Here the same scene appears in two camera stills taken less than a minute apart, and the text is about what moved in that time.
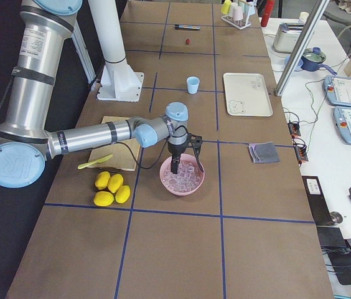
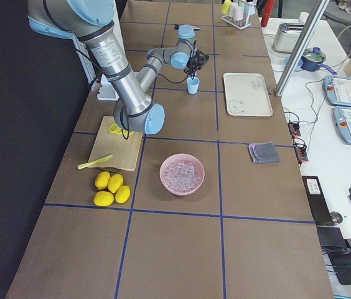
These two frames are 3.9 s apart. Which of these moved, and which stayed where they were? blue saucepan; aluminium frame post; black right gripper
Moved: black right gripper
Stayed: blue saucepan; aluminium frame post
